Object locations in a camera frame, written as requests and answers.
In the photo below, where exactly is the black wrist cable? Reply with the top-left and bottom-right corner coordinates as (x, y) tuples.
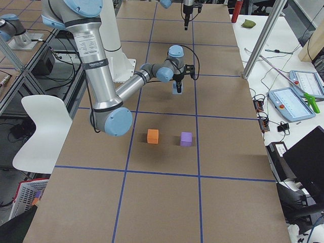
(149, 45), (201, 83)
(180, 2), (203, 22)

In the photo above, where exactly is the white chair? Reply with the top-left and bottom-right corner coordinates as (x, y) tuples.
(13, 95), (72, 174)

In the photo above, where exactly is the black laptop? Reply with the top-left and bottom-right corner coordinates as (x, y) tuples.
(283, 126), (323, 203)

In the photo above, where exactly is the green strap smartwatch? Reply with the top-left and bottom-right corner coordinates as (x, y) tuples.
(265, 49), (294, 55)

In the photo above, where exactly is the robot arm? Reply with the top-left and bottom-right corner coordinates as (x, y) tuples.
(159, 0), (195, 30)
(42, 1), (184, 137)

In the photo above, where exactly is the green handled reacher grabber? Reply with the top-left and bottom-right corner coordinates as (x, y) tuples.
(259, 55), (323, 113)

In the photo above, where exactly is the white perforated basket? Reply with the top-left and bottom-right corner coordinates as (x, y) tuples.
(9, 179), (49, 220)

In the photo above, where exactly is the black power adapter box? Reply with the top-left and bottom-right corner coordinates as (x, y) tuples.
(266, 142), (290, 181)

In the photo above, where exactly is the orange foam block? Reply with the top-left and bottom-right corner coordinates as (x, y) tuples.
(147, 129), (159, 144)

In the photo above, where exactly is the purple foam block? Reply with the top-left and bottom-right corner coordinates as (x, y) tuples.
(180, 132), (192, 147)

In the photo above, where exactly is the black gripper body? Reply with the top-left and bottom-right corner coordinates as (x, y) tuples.
(183, 4), (193, 21)
(173, 73), (184, 82)

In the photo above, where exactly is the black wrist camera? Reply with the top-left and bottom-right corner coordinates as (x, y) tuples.
(183, 64), (195, 80)
(193, 2), (203, 14)

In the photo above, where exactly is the near teach pendant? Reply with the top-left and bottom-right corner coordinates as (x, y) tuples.
(268, 88), (315, 122)

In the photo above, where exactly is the aluminium frame post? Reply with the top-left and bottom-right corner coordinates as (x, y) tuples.
(242, 0), (287, 79)

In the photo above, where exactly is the red water bottle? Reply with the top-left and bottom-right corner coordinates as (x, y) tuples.
(231, 0), (244, 23)

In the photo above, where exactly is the far teach pendant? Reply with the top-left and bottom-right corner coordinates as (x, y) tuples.
(289, 70), (323, 98)

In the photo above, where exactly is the olive green pouch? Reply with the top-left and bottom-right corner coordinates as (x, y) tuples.
(241, 19), (256, 29)

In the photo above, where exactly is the light blue foam block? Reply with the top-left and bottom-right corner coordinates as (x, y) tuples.
(172, 83), (182, 95)

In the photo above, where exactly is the teach pendant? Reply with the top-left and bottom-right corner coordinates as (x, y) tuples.
(289, 70), (323, 98)
(268, 88), (315, 122)

